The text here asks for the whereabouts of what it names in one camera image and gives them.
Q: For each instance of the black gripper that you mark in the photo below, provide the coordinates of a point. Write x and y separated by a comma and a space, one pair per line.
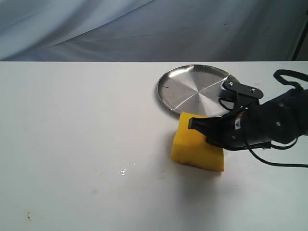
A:
234, 132

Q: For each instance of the yellow sponge block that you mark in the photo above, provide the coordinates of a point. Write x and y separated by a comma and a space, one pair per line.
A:
190, 148

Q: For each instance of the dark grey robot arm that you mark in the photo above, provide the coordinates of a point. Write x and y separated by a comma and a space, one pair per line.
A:
282, 119

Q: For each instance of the round steel plate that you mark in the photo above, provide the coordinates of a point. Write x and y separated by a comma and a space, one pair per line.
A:
194, 89

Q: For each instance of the black stand pole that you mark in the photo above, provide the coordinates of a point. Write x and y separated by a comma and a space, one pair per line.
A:
300, 42

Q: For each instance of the grey backdrop cloth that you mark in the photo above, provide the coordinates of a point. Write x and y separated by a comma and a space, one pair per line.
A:
150, 30

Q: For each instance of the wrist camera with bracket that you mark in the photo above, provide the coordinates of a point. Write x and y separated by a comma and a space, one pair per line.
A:
236, 97

